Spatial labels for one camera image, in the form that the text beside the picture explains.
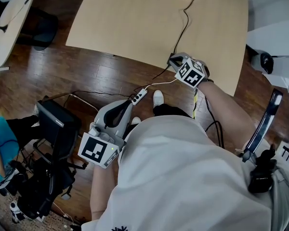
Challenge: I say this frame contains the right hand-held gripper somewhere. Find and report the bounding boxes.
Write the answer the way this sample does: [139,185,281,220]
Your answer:
[167,52,210,89]

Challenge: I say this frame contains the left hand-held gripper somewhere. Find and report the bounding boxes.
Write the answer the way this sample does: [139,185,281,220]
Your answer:
[77,99,133,169]

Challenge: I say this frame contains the person's left forearm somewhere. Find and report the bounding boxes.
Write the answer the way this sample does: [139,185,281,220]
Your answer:
[90,164,119,223]

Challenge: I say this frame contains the person's right forearm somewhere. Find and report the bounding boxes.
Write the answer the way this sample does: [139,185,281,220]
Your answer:
[197,81,257,145]

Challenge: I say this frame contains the person's white right shoe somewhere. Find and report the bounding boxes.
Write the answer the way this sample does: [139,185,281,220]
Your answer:
[153,90,165,108]

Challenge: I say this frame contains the white power strip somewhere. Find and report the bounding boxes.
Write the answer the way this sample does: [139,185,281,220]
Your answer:
[131,88,149,106]

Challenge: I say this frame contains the person's black trousers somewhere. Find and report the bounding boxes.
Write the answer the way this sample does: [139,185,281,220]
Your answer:
[153,104,192,119]

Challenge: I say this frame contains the yellow black striped strip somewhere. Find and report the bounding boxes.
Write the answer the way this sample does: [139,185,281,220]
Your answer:
[193,88,199,119]

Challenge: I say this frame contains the black backpack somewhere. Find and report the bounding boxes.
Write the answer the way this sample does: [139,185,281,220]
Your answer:
[15,153,77,220]

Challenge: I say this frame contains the person's white shirt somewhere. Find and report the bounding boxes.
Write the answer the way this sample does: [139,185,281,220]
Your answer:
[81,116,289,231]

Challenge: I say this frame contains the black device on cabinet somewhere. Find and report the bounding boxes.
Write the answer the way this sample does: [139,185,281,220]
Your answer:
[259,52,275,75]

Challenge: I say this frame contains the white cabinet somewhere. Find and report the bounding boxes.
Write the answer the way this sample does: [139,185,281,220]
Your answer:
[246,17,289,88]

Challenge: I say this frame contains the black glossy curved band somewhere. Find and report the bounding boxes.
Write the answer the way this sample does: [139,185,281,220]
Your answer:
[242,88,284,163]

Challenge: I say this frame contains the black clip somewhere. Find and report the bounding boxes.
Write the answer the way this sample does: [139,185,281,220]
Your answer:
[247,144,278,194]

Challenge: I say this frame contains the round light wooden table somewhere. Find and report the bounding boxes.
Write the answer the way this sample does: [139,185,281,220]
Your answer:
[0,0,35,68]

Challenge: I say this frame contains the black lamp cable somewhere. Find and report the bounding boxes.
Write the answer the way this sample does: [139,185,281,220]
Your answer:
[152,0,199,80]

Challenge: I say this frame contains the white power strip cable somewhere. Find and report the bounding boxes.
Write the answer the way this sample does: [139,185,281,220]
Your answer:
[144,78,178,90]

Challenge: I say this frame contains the thin black floor cable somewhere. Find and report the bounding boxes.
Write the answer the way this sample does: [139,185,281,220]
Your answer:
[64,90,135,108]

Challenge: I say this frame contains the black cable bundle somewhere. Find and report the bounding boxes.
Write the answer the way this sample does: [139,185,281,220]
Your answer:
[204,96,226,149]

